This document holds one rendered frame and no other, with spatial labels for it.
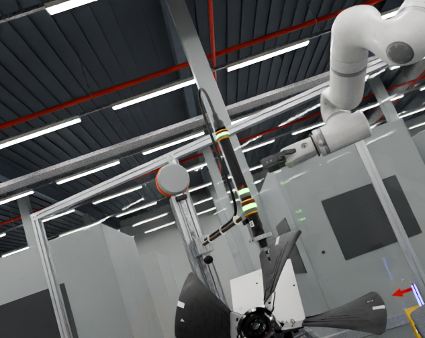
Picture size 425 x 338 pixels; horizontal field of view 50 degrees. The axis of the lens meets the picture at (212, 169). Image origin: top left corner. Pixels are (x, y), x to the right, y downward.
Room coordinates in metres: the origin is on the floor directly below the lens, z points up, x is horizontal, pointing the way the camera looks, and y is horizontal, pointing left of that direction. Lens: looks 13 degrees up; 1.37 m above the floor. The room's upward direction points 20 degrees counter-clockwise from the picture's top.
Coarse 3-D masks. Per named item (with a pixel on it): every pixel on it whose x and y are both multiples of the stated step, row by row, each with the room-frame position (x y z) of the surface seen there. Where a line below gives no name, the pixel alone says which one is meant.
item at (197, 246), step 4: (204, 236) 1.93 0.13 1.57; (192, 240) 1.95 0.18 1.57; (196, 240) 1.92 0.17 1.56; (200, 240) 1.92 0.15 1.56; (192, 244) 1.96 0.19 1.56; (196, 244) 1.91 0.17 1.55; (200, 244) 1.92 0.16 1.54; (208, 244) 1.93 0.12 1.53; (212, 244) 1.94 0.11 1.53; (192, 248) 1.98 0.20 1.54; (196, 248) 1.92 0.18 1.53; (200, 248) 1.92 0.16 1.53; (204, 248) 1.92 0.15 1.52; (208, 248) 1.93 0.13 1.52; (212, 248) 1.94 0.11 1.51; (196, 252) 1.94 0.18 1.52; (200, 252) 1.92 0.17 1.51; (204, 252) 1.92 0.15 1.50; (196, 256) 1.96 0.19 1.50; (200, 256) 2.01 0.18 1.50
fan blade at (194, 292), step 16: (192, 272) 1.58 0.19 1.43; (192, 288) 1.56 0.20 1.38; (208, 288) 1.52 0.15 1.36; (192, 304) 1.56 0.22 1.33; (208, 304) 1.51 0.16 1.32; (224, 304) 1.47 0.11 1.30; (176, 320) 1.60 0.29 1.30; (192, 320) 1.56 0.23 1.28; (208, 320) 1.52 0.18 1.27; (224, 320) 1.48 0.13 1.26; (176, 336) 1.60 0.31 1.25; (192, 336) 1.57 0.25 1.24; (208, 336) 1.54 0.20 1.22; (224, 336) 1.50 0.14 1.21
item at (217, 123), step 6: (216, 114) 1.38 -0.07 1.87; (216, 120) 1.38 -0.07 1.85; (216, 126) 1.37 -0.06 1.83; (222, 126) 1.37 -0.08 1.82; (246, 216) 1.39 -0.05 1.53; (252, 216) 1.37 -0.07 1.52; (258, 216) 1.38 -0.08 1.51; (252, 222) 1.37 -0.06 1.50; (258, 222) 1.37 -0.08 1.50; (252, 228) 1.38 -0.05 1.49; (258, 228) 1.37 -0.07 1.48; (258, 234) 1.37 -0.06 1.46; (258, 240) 1.38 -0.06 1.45; (264, 240) 1.38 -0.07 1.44; (264, 246) 1.38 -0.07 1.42
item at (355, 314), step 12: (360, 300) 1.40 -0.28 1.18; (324, 312) 1.42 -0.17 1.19; (336, 312) 1.37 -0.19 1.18; (348, 312) 1.33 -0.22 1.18; (360, 312) 1.32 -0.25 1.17; (372, 312) 1.31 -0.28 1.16; (384, 312) 1.29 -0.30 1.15; (312, 324) 1.32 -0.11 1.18; (324, 324) 1.30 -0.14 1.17; (336, 324) 1.29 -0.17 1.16; (348, 324) 1.28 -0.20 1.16; (360, 324) 1.27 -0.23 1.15; (372, 324) 1.26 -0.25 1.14; (384, 324) 1.25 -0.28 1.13
